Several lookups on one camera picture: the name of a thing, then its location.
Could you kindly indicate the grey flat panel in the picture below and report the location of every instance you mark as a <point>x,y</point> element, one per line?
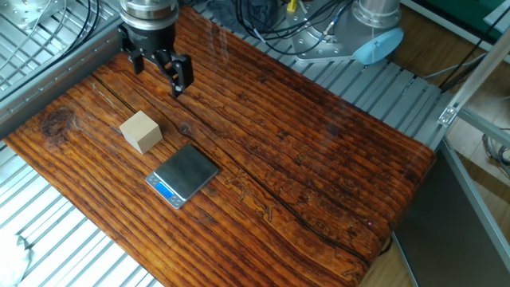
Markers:
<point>442,231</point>

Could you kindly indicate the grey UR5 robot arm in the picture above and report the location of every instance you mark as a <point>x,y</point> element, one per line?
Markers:
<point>358,24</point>

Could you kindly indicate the silver perforated metal plate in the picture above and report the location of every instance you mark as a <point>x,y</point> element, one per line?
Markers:
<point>28,12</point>

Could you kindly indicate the white crumpled cloth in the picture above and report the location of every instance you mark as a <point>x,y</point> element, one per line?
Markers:
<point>12,259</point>

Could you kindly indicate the silver digital pocket scale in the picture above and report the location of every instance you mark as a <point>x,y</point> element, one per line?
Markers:
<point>185,171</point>

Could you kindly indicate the light wooden cube block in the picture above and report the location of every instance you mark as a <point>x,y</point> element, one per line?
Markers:
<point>139,131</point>

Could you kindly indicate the grey aluminium table rail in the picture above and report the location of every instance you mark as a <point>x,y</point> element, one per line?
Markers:
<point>52,83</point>

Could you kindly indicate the aluminium frame post with bracket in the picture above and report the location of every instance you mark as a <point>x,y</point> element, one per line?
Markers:
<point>474,79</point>

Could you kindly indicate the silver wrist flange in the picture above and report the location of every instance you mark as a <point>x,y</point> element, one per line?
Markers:
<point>149,14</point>

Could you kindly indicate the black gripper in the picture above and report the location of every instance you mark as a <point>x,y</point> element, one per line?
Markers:
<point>149,38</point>

